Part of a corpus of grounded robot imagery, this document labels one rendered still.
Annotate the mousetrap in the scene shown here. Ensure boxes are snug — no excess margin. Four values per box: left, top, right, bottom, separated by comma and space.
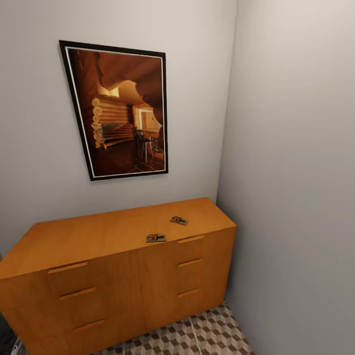
171, 216, 188, 226
146, 234, 166, 243

